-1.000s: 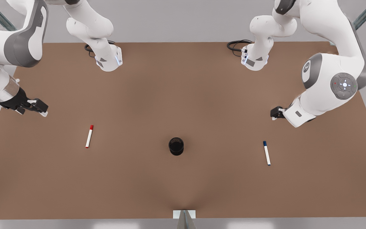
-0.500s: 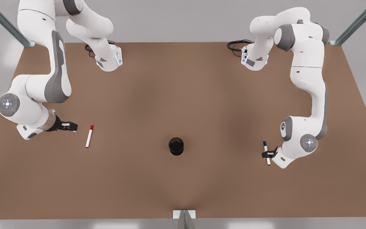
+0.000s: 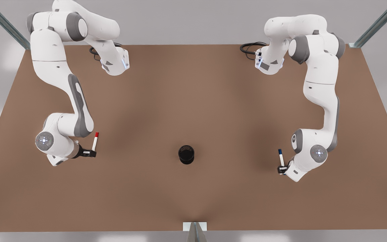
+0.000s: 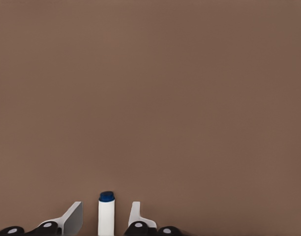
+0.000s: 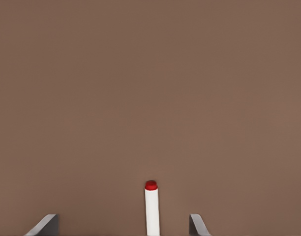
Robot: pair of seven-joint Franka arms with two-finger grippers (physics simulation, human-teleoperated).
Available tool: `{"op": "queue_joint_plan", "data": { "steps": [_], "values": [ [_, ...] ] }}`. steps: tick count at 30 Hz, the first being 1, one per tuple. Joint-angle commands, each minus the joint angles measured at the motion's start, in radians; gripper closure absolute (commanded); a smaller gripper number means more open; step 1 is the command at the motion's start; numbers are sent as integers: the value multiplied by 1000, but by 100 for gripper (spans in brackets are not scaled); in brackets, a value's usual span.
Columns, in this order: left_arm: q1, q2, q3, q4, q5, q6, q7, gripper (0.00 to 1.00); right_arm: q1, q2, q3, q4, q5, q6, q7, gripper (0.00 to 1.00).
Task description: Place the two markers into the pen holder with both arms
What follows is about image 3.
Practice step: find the white marker with red cap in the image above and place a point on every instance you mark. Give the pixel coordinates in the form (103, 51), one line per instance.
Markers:
(95, 141)

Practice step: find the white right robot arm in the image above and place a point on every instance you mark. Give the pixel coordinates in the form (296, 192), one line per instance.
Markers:
(50, 53)

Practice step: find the white marker with blue cap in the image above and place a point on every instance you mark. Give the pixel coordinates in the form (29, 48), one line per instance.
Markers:
(281, 158)

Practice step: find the black cylindrical pen cup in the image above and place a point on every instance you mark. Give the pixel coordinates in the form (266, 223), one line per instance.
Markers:
(186, 154)

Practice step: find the silver frame post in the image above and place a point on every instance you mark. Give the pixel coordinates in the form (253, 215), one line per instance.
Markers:
(195, 232)
(376, 23)
(3, 23)

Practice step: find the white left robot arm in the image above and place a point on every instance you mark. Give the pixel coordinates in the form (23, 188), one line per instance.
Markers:
(321, 70)

